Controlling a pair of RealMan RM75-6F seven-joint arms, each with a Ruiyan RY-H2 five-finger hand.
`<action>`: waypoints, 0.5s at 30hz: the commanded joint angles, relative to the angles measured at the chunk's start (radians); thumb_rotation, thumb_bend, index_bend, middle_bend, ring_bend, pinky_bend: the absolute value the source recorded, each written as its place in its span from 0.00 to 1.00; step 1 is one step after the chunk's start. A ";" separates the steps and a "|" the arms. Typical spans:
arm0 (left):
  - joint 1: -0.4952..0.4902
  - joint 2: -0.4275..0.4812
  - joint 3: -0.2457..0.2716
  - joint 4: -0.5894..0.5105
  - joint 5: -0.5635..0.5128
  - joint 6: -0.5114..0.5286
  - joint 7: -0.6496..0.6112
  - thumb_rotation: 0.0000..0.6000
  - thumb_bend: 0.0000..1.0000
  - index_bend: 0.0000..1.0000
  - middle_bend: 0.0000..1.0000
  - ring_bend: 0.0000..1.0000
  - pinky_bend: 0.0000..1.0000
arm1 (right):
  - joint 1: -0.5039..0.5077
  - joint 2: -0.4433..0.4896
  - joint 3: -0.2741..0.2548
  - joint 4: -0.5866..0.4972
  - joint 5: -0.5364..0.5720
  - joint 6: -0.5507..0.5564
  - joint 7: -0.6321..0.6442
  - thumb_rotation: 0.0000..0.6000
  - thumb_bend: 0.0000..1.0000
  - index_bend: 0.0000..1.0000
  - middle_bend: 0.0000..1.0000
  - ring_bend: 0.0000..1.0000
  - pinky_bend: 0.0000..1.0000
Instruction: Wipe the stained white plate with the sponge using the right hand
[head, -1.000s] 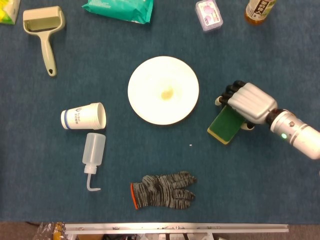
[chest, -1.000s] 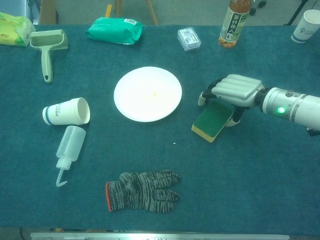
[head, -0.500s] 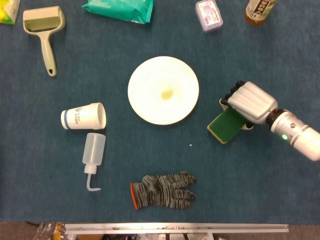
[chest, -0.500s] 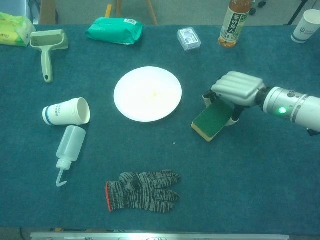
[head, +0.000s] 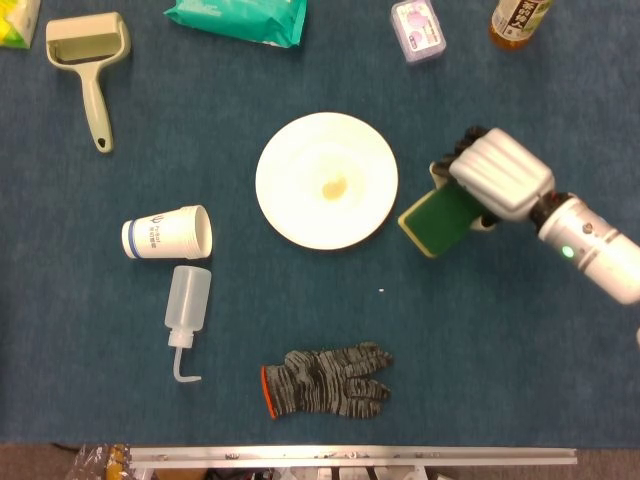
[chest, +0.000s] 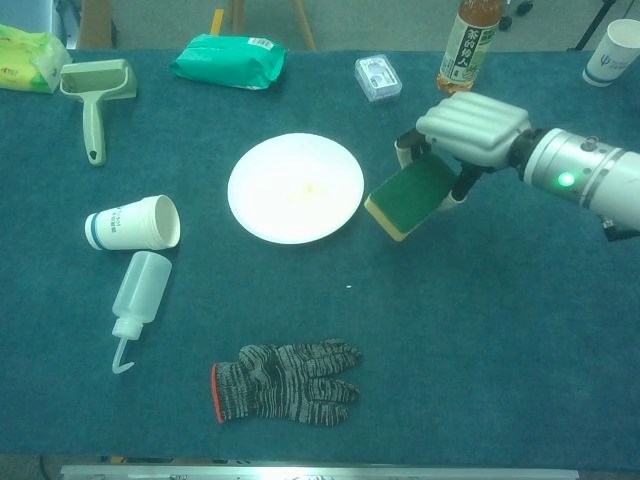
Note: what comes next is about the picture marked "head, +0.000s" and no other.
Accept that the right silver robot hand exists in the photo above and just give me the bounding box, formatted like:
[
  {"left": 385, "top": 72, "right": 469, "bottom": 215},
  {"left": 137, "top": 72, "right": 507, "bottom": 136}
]
[{"left": 428, "top": 125, "right": 557, "bottom": 232}]

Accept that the green yellow sponge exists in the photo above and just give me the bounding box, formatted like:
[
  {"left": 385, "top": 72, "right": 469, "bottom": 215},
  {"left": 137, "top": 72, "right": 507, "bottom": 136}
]
[{"left": 397, "top": 182, "right": 484, "bottom": 259}]

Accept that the white round plate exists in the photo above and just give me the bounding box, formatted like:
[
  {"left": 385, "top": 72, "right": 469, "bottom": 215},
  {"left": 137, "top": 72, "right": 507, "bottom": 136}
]
[{"left": 254, "top": 111, "right": 400, "bottom": 250}]

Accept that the tea bottle green label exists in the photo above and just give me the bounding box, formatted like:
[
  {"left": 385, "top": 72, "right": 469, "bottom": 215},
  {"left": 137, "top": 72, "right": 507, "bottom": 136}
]
[{"left": 488, "top": 0, "right": 555, "bottom": 53}]

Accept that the blue-green table cloth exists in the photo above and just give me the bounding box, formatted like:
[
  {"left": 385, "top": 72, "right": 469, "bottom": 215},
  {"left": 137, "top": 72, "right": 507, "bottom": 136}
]
[{"left": 0, "top": 0, "right": 640, "bottom": 449}]

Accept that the grey black knit glove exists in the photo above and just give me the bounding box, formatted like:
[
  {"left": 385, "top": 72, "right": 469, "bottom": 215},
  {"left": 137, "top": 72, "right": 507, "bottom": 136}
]
[{"left": 260, "top": 341, "right": 394, "bottom": 420}]

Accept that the teal plastic package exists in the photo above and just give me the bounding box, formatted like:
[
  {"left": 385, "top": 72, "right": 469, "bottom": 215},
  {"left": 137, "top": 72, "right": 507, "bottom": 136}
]
[{"left": 163, "top": 0, "right": 308, "bottom": 49}]

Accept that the translucent plastic wash bottle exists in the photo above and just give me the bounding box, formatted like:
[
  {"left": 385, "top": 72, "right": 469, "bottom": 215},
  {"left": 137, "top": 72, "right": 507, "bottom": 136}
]
[{"left": 164, "top": 265, "right": 213, "bottom": 384}]

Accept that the lying white paper cup stack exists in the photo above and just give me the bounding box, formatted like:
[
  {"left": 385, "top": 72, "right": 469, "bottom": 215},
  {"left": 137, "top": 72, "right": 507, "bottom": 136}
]
[{"left": 121, "top": 204, "right": 214, "bottom": 260}]

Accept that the pale green lint roller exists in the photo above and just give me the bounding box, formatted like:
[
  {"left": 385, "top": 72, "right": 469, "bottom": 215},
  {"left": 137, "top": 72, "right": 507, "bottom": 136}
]
[{"left": 45, "top": 11, "right": 132, "bottom": 154}]

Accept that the crinkled clear plastic bag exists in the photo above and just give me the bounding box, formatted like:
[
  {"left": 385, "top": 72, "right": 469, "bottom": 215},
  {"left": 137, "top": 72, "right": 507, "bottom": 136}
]
[{"left": 64, "top": 442, "right": 132, "bottom": 480}]

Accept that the yellow tissue pack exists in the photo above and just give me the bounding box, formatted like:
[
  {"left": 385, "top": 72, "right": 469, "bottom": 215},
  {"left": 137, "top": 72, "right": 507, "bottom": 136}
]
[{"left": 0, "top": 0, "right": 42, "bottom": 50}]

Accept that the aluminium frame rail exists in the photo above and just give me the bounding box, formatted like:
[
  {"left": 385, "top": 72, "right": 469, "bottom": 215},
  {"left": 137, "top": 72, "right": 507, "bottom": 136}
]
[{"left": 128, "top": 446, "right": 578, "bottom": 469}]

